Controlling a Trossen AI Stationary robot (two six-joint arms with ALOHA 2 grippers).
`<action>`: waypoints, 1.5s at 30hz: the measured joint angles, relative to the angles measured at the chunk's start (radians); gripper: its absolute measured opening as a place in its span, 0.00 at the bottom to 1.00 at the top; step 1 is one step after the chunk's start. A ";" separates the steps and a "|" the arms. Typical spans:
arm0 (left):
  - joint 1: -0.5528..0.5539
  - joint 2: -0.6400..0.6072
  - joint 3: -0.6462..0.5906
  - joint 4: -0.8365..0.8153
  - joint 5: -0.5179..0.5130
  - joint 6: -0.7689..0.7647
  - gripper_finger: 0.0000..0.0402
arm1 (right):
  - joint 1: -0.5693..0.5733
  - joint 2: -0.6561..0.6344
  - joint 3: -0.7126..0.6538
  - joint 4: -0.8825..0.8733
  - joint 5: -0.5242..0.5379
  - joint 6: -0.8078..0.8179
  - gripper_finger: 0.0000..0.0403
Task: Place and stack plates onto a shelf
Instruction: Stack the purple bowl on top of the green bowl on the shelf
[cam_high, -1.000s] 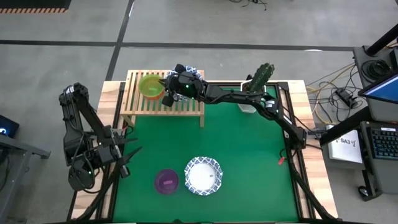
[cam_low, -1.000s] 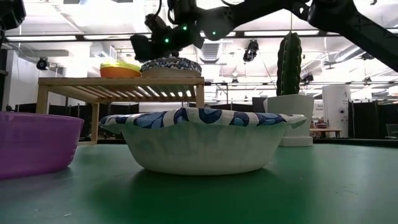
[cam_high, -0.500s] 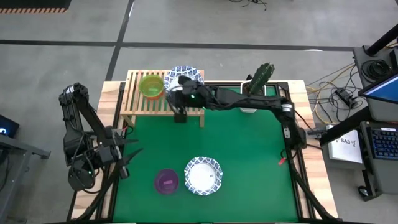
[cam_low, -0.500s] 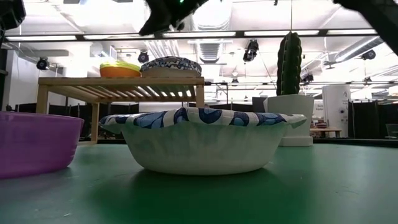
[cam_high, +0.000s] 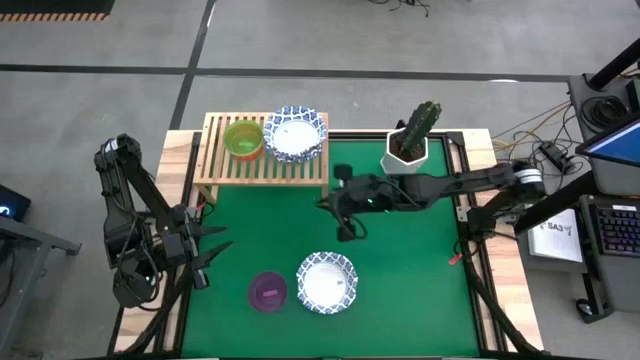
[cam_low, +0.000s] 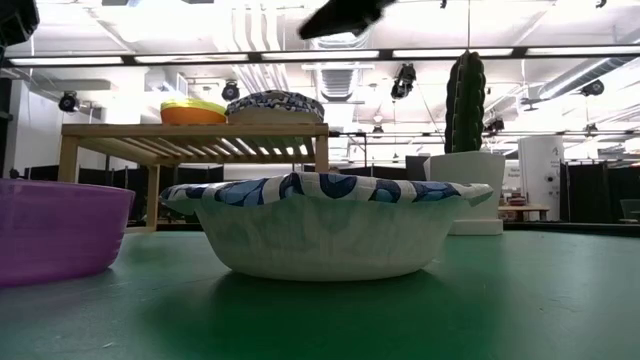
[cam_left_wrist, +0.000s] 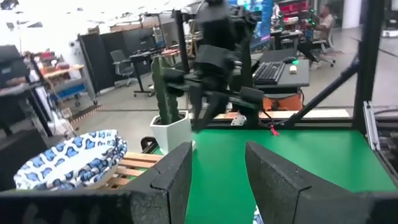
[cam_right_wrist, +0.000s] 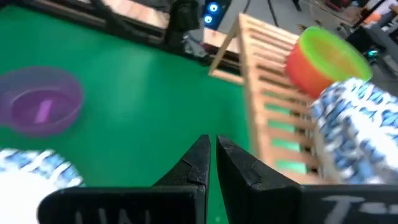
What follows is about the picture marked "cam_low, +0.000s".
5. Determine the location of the blue patterned paper plate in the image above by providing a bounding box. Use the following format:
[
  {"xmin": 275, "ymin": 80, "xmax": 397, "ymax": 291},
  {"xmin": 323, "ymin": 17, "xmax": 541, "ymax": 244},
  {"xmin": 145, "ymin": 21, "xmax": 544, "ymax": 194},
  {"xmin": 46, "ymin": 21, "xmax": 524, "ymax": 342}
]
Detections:
[
  {"xmin": 159, "ymin": 171, "xmax": 495, "ymax": 282},
  {"xmin": 227, "ymin": 107, "xmax": 324, "ymax": 125},
  {"xmin": 224, "ymin": 89, "xmax": 326, "ymax": 112}
]

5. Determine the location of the yellow plastic bowl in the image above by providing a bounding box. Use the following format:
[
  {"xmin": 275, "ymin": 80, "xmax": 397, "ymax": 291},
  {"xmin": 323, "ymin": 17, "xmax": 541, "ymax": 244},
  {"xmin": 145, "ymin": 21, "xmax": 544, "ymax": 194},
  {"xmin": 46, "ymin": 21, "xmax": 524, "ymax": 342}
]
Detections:
[{"xmin": 159, "ymin": 98, "xmax": 228, "ymax": 112}]

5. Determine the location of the red plastic cup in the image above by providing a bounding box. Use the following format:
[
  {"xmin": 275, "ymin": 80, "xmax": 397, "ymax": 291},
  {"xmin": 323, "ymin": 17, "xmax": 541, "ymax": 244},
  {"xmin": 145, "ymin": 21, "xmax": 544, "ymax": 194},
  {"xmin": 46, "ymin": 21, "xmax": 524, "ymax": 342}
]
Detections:
[{"xmin": 159, "ymin": 105, "xmax": 229, "ymax": 126}]

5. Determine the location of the slatted wooden shelf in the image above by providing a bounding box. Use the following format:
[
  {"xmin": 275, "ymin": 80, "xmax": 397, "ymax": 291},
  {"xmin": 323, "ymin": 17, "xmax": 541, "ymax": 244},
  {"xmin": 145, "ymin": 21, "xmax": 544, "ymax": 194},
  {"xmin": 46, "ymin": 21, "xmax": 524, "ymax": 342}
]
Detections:
[{"xmin": 57, "ymin": 122, "xmax": 331, "ymax": 234}]

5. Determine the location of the ceiling air vent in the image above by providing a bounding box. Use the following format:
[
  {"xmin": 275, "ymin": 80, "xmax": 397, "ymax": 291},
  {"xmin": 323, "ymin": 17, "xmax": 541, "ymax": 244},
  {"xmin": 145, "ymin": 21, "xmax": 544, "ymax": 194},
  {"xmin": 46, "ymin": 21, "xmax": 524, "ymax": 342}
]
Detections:
[{"xmin": 317, "ymin": 67, "xmax": 359, "ymax": 101}]

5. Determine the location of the green cactus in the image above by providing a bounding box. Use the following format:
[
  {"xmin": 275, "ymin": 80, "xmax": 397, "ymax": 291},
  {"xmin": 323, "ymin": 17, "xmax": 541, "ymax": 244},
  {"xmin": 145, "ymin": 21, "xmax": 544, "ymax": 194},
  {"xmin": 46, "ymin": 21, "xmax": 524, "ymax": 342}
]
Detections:
[{"xmin": 443, "ymin": 49, "xmax": 487, "ymax": 155}]

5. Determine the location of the dark grey cabinet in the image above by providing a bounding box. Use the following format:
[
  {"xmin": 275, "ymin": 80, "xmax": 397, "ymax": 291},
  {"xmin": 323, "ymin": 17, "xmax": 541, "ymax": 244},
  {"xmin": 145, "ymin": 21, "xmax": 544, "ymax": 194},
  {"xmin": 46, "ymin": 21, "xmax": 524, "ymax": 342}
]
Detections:
[{"xmin": 405, "ymin": 154, "xmax": 431, "ymax": 182}]

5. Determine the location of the white square planter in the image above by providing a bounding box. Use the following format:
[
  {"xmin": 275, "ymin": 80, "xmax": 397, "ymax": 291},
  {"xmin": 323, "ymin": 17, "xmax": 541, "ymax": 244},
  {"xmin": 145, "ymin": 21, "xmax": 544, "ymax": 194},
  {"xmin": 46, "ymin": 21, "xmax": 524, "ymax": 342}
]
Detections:
[{"xmin": 423, "ymin": 151, "xmax": 507, "ymax": 237}]

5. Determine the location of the white round column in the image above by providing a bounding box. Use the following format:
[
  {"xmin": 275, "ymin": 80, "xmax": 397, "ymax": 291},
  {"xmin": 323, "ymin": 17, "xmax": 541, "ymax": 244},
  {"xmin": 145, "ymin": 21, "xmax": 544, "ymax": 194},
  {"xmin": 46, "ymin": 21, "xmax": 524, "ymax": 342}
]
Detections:
[{"xmin": 517, "ymin": 134, "xmax": 566, "ymax": 222}]

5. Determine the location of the small wooden background table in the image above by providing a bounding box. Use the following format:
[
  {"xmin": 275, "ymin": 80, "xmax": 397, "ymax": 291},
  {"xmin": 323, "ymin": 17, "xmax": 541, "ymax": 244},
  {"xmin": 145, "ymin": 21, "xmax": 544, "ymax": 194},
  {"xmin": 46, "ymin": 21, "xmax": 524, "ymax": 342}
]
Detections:
[{"xmin": 497, "ymin": 203, "xmax": 551, "ymax": 223}]

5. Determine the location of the black partition screen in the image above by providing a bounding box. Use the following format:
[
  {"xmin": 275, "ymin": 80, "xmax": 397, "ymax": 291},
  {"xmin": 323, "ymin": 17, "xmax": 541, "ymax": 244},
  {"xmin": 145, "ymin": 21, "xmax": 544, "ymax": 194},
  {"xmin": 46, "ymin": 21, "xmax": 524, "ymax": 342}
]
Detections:
[
  {"xmin": 22, "ymin": 163, "xmax": 225, "ymax": 222},
  {"xmin": 558, "ymin": 160, "xmax": 640, "ymax": 225}
]

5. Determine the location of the green table mat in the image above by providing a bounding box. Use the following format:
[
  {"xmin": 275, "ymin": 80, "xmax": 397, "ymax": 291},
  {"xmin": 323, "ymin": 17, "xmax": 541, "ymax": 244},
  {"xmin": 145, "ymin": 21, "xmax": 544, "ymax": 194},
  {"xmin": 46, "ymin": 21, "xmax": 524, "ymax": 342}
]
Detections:
[{"xmin": 0, "ymin": 228, "xmax": 640, "ymax": 360}]

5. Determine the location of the clear plastic bin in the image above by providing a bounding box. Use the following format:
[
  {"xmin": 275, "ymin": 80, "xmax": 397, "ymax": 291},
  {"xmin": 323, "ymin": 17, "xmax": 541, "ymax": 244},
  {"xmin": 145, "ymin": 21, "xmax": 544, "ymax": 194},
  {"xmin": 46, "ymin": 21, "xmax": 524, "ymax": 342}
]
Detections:
[{"xmin": 619, "ymin": 198, "xmax": 640, "ymax": 222}]

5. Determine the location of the black aluminium rig frame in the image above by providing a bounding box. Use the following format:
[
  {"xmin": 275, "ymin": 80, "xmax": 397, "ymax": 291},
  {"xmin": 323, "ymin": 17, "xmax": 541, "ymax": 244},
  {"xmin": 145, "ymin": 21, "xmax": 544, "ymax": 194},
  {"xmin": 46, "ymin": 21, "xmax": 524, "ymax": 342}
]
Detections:
[{"xmin": 0, "ymin": 45, "xmax": 640, "ymax": 69}]

